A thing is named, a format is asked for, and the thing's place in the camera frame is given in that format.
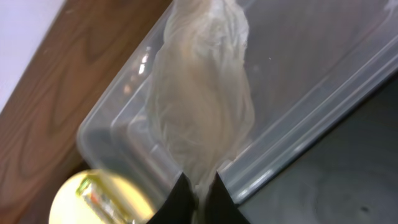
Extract clear plastic waste bin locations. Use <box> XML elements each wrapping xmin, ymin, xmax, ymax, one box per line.
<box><xmin>77</xmin><ymin>0</ymin><xmax>397</xmax><ymax>208</ymax></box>

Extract clear plastic wrap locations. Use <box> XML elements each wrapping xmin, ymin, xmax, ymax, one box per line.
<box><xmin>146</xmin><ymin>0</ymin><xmax>256</xmax><ymax>206</ymax></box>

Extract yellow plate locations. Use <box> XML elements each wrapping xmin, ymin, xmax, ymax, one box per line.
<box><xmin>49</xmin><ymin>170</ymin><xmax>157</xmax><ymax>224</ymax></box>

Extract green yellow snack wrapper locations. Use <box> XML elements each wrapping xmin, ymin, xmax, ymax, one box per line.
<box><xmin>75</xmin><ymin>175</ymin><xmax>136</xmax><ymax>224</ymax></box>

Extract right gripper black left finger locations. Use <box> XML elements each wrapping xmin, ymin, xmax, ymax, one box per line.
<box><xmin>147</xmin><ymin>173</ymin><xmax>196</xmax><ymax>224</ymax></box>

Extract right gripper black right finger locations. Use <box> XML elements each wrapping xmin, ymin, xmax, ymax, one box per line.
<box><xmin>205</xmin><ymin>173</ymin><xmax>250</xmax><ymax>224</ymax></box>

